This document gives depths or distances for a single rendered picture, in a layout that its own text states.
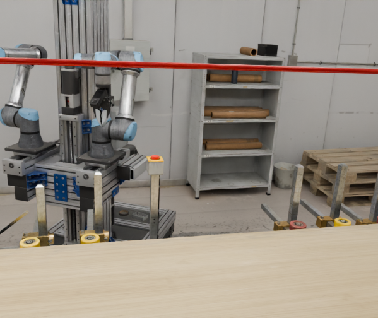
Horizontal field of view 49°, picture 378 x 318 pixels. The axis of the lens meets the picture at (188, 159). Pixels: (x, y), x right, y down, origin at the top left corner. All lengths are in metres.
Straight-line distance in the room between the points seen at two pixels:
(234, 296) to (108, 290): 0.45
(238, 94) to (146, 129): 1.13
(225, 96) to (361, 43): 1.81
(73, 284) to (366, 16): 4.72
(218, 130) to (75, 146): 2.49
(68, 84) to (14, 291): 1.39
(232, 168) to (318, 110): 1.30
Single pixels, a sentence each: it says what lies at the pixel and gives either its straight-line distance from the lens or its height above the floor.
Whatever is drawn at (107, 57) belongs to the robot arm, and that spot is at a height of 1.65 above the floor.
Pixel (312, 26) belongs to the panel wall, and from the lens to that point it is 5.16.
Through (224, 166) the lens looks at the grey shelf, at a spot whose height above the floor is 0.21.
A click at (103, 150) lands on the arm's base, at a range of 2.48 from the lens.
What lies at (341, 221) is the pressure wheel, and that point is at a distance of 2.24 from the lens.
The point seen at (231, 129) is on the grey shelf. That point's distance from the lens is 4.88.
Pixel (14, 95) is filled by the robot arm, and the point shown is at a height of 1.34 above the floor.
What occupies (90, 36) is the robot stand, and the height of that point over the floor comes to 1.73.
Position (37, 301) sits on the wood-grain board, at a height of 0.90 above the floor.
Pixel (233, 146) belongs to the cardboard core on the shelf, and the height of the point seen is 0.56.
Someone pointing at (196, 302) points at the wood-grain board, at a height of 0.90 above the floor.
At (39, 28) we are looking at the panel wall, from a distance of 4.46.
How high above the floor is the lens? 1.81
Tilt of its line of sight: 18 degrees down
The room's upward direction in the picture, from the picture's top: 3 degrees clockwise
